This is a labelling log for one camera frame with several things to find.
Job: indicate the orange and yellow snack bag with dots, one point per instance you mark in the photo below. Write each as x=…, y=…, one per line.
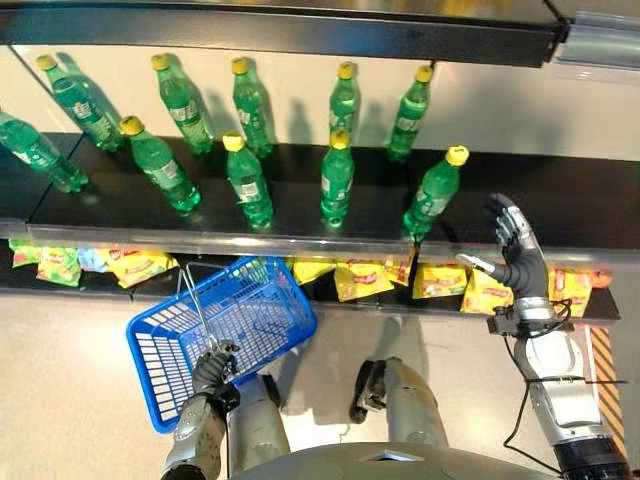
x=572, y=290

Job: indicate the robot left leg silver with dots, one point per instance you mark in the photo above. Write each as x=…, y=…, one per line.
x=257, y=430

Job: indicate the black shelf board with snacks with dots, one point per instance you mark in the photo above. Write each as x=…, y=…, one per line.
x=320, y=292

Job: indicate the black overhead shelf board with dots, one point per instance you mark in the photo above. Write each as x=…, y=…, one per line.
x=280, y=30

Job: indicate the robot right arm silver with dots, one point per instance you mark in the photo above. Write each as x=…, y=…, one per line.
x=562, y=380

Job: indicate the robot right foot dark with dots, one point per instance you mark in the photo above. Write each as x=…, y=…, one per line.
x=367, y=390

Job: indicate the green and orange snack bag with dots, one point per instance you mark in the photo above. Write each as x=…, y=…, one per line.
x=59, y=265

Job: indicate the robot leg silver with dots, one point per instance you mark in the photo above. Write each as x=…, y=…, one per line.
x=257, y=430
x=415, y=405

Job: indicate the yellow black hazard tape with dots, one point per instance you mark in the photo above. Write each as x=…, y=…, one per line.
x=607, y=380

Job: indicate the black shelf board with bottles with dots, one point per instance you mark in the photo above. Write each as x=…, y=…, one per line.
x=560, y=200

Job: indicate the robot torso silver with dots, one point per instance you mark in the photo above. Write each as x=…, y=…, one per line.
x=390, y=462

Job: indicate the silver shelf rail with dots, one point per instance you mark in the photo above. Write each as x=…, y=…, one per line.
x=602, y=45

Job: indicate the blue plastic shopping basket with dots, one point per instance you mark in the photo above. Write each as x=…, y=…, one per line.
x=255, y=310

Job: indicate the black right wrist clamp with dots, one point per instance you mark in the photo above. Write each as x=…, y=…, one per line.
x=502, y=321

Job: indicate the robot right leg silver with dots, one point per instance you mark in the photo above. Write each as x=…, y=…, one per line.
x=415, y=405

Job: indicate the green soda bottle yellow cap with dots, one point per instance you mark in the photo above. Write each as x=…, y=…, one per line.
x=162, y=170
x=35, y=152
x=80, y=105
x=248, y=185
x=410, y=117
x=182, y=107
x=250, y=112
x=344, y=102
x=336, y=182
x=434, y=195

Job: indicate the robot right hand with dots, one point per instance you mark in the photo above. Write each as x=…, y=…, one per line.
x=527, y=272

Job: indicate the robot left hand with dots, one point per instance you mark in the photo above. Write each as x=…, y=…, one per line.
x=212, y=372

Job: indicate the light blue snack bag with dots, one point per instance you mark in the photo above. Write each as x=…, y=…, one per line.
x=92, y=259

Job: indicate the robot left arm silver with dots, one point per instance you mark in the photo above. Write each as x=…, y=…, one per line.
x=197, y=437

